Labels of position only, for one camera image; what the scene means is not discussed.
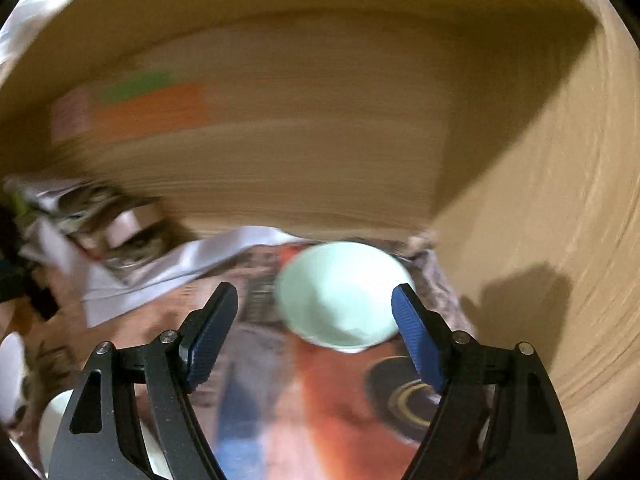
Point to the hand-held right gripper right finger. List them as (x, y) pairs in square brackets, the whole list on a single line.
[(417, 342)]

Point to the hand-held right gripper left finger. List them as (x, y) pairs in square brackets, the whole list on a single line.
[(209, 342)]

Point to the mint green bowl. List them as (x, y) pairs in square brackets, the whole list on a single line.
[(345, 297)]

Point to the white paper sheet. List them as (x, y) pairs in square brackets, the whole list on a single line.
[(165, 270)]

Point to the small bowl with scraps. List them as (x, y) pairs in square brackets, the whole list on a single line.
[(132, 252)]

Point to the white paper box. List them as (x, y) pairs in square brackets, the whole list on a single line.
[(125, 227)]

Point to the stack of newspapers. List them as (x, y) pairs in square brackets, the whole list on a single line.
[(85, 205)]

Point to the wooden shelf unit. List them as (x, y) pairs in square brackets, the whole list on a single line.
[(400, 135)]

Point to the orange sticky note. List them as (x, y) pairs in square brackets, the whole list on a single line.
[(155, 110)]

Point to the pink sticky note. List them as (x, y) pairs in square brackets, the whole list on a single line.
[(70, 117)]

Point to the green sticky note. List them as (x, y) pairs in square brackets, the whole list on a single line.
[(137, 85)]

